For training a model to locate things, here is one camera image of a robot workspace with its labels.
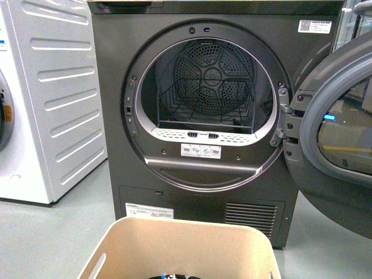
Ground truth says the beige plastic laundry hamper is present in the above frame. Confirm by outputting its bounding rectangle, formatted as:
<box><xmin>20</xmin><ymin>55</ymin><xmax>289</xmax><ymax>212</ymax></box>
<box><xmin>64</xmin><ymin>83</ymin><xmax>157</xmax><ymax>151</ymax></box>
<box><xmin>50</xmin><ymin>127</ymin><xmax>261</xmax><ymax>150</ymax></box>
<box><xmin>78</xmin><ymin>217</ymin><xmax>281</xmax><ymax>278</ymax></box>

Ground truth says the dark grey tumble dryer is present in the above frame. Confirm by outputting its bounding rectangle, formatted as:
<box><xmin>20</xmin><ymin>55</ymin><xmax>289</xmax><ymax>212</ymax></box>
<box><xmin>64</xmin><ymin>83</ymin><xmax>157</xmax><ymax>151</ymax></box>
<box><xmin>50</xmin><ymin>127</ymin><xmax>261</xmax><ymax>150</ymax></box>
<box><xmin>88</xmin><ymin>1</ymin><xmax>344</xmax><ymax>249</ymax></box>

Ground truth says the white washing machine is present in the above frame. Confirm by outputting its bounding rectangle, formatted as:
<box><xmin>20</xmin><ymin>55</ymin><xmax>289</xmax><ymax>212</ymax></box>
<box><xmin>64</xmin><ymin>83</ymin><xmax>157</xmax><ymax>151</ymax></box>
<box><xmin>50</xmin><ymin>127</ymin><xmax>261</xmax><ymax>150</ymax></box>
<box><xmin>1</xmin><ymin>1</ymin><xmax>107</xmax><ymax>205</ymax></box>

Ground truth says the black printed garment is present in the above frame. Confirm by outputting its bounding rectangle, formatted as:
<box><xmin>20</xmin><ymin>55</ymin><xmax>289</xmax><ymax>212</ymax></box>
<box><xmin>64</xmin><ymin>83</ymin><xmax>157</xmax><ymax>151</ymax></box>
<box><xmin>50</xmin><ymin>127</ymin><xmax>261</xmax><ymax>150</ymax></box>
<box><xmin>149</xmin><ymin>274</ymin><xmax>189</xmax><ymax>279</ymax></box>

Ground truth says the open round dryer door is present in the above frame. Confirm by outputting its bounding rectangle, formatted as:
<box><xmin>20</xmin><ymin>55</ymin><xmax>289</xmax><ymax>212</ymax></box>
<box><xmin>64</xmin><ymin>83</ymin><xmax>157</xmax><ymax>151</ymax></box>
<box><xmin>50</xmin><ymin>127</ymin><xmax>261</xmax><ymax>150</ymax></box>
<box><xmin>283</xmin><ymin>33</ymin><xmax>371</xmax><ymax>238</ymax></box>

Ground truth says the wire drying rack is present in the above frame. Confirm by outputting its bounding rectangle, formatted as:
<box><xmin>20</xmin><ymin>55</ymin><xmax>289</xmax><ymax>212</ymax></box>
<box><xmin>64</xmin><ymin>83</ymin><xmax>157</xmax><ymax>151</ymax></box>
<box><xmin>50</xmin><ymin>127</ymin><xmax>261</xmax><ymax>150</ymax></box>
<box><xmin>158</xmin><ymin>78</ymin><xmax>256</xmax><ymax>134</ymax></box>

